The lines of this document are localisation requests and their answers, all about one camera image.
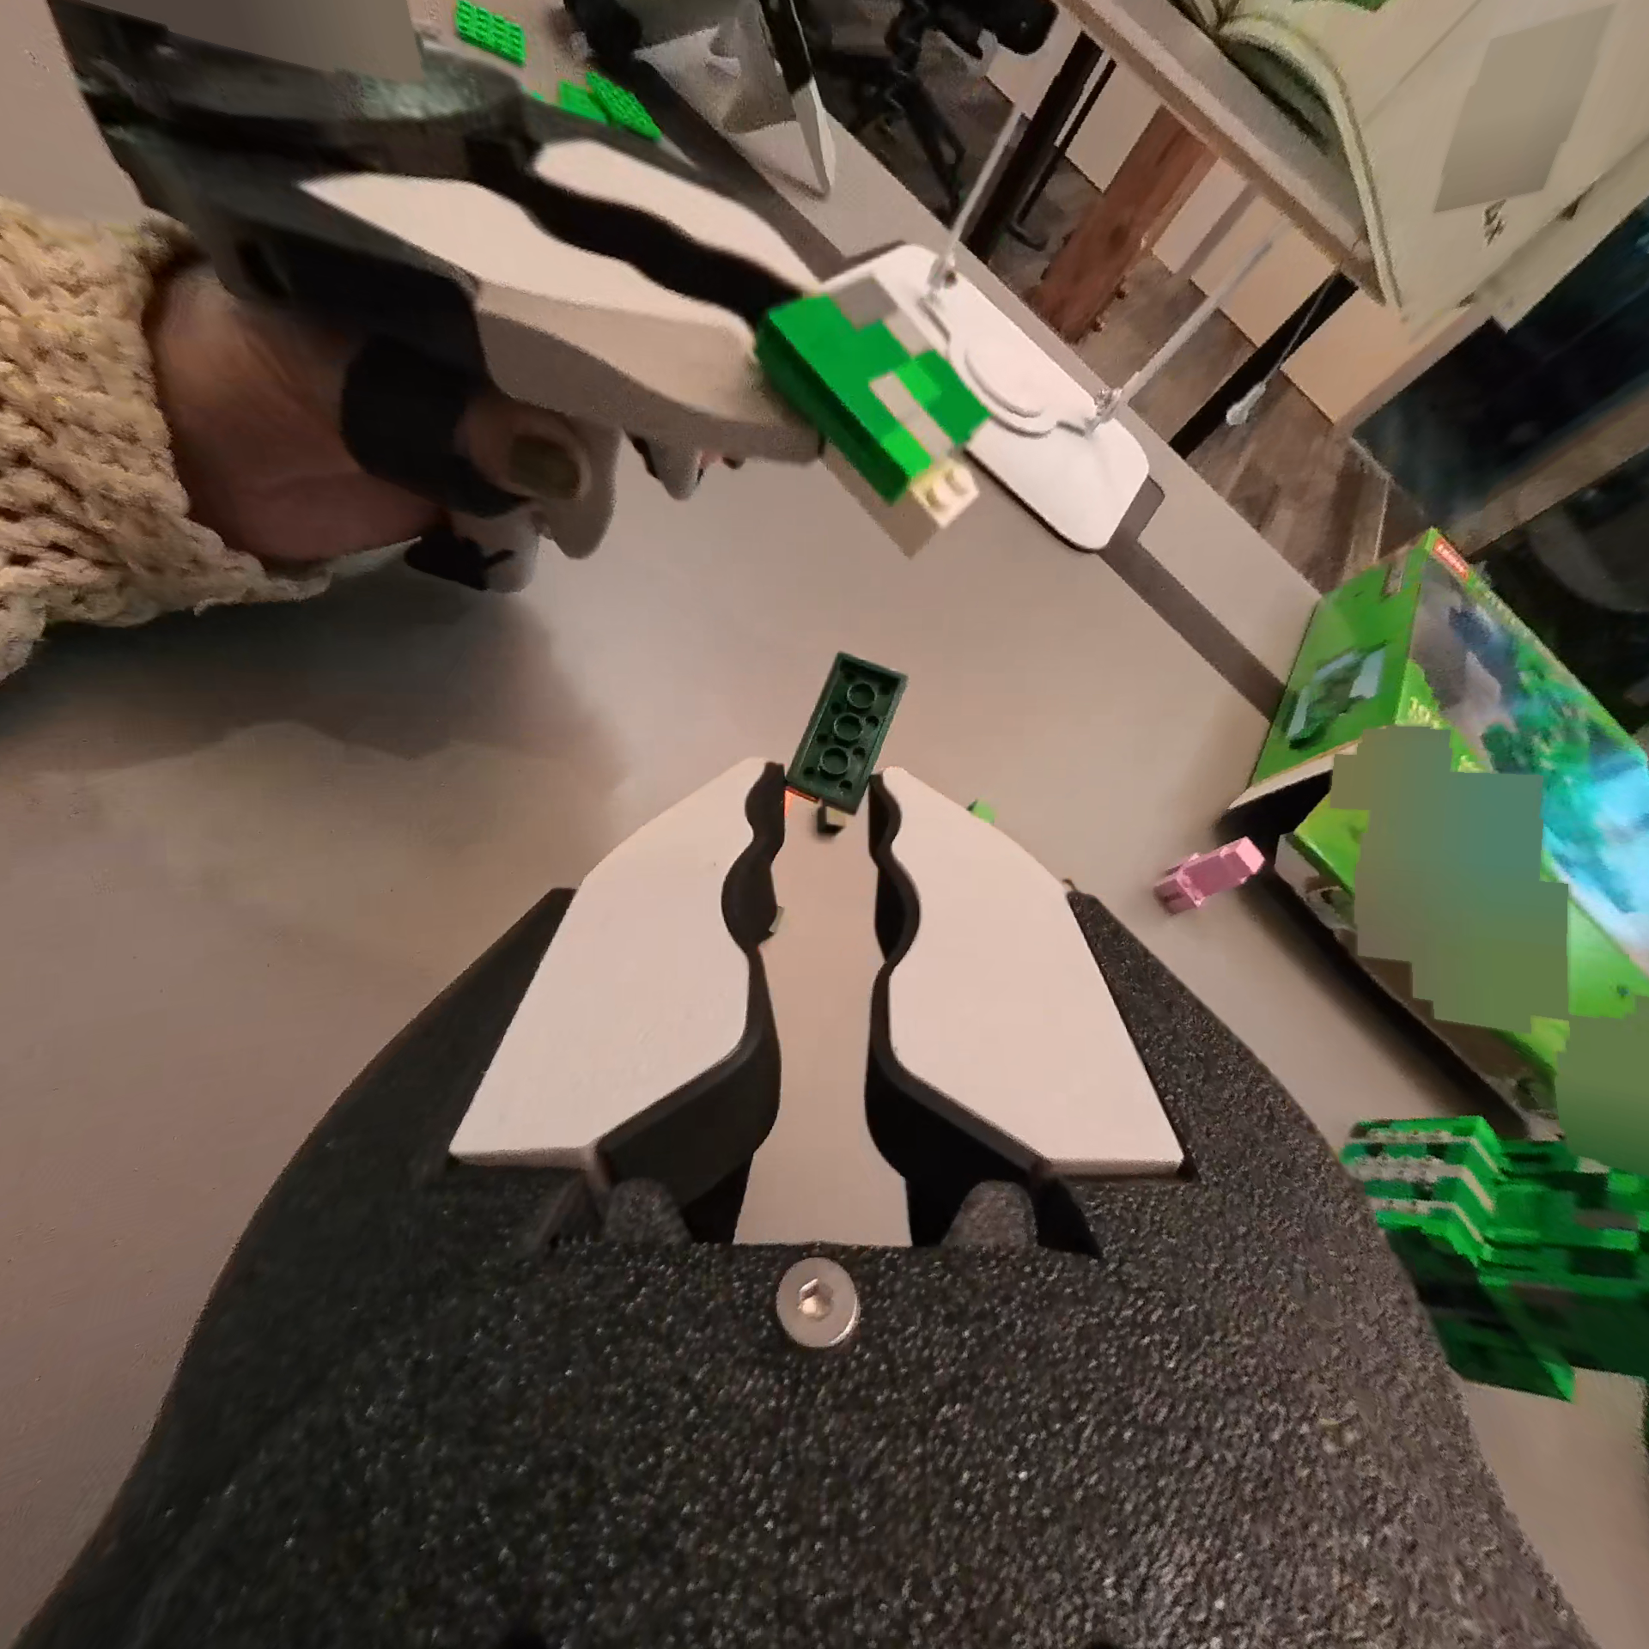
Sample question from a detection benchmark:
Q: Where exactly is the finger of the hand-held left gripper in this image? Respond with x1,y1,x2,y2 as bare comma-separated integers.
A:
514,125,828,323
302,170,828,500

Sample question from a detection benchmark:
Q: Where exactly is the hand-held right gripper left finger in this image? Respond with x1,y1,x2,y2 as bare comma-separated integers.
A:
447,757,787,1244

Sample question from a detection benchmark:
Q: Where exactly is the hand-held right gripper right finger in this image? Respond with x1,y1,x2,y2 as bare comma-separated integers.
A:
863,763,1187,1246

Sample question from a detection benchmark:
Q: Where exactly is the green and grey lego assembly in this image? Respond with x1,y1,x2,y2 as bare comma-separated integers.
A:
753,288,993,557

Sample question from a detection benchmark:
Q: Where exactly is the dark green lego plate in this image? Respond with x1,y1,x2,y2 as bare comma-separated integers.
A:
785,651,908,816

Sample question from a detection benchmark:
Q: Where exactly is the person's left forearm knit sleeve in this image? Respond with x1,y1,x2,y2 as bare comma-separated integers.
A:
0,197,329,684

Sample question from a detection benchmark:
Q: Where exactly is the pink lego pig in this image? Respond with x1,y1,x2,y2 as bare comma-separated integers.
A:
1154,837,1270,916

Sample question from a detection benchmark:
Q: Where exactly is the green lego set box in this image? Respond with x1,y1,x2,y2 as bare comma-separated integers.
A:
1242,527,1649,1114

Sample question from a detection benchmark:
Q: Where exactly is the green lego creeper build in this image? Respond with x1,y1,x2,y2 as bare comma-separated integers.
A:
1338,1112,1649,1405

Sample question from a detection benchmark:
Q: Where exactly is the person's left hand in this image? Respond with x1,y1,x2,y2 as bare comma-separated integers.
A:
145,266,600,568

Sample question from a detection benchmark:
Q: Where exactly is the silver monitor stand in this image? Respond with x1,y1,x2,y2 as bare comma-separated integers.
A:
632,0,838,197

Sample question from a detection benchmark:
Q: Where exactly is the black tripod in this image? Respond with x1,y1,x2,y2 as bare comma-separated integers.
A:
838,0,1060,131

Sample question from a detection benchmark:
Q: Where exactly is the table with wooden leg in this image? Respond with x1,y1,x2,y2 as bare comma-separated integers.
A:
1030,0,1380,339

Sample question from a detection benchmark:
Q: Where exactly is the white stand with clear rods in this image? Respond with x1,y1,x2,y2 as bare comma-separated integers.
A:
824,101,1283,551

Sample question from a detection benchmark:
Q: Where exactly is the white cabinet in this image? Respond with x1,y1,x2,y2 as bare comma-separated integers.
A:
1338,0,1649,329

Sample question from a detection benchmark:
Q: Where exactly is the white cord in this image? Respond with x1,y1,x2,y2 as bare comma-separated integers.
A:
1222,276,1334,429

